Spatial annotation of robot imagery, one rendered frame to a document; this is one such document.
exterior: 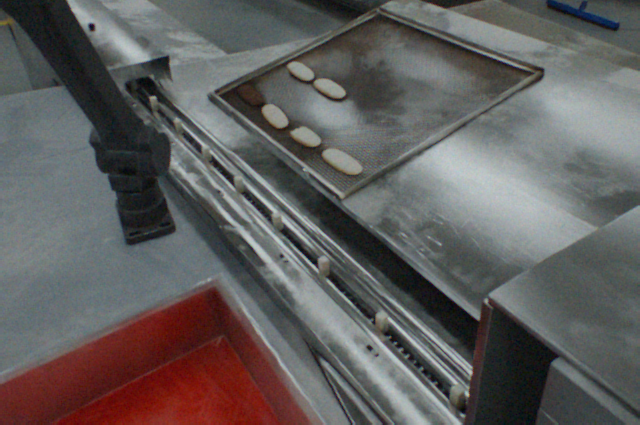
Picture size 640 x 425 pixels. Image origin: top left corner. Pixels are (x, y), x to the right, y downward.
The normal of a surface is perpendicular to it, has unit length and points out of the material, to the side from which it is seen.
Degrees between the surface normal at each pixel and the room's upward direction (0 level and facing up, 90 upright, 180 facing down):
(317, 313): 0
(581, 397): 90
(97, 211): 0
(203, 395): 0
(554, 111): 10
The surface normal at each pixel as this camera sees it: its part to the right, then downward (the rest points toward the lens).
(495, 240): -0.18, -0.75
